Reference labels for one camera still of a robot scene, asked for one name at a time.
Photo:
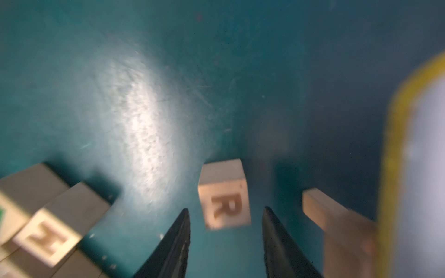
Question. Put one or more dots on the wooden block letter R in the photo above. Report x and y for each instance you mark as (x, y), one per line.
(223, 195)

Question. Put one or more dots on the wooden whiteboard easel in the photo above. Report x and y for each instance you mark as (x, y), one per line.
(350, 248)

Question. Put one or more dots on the wooden block letter H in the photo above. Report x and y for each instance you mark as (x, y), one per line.
(54, 230)

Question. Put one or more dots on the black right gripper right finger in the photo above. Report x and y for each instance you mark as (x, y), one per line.
(282, 256)

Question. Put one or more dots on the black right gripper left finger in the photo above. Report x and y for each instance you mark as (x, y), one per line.
(169, 259)

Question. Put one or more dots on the wooden block green V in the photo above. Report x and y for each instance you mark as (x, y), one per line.
(23, 194)

